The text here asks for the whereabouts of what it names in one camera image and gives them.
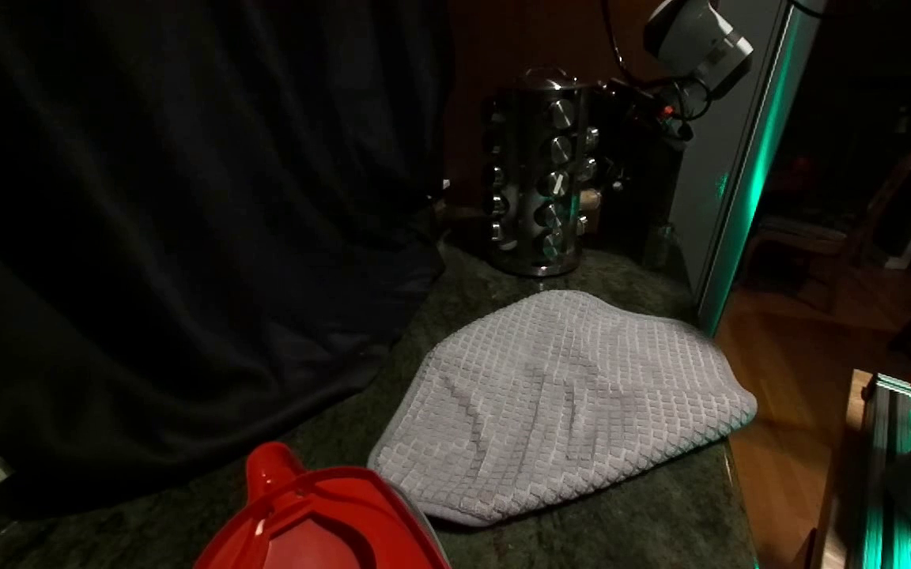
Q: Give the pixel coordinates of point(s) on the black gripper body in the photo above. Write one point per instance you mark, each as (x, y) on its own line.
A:
(647, 113)

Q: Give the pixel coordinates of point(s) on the chrome revolving seasoning rack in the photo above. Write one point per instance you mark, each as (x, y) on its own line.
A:
(539, 176)

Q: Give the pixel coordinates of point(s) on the red plastic container lid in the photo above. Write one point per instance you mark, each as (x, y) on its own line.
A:
(315, 522)

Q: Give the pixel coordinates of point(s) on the gray waffle-weave towel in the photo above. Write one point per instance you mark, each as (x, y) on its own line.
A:
(559, 412)

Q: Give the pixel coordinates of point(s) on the black fabric curtain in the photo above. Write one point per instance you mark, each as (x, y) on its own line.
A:
(159, 233)

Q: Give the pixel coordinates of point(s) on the aluminium extrusion robot base frame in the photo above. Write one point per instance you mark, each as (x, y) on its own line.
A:
(899, 476)

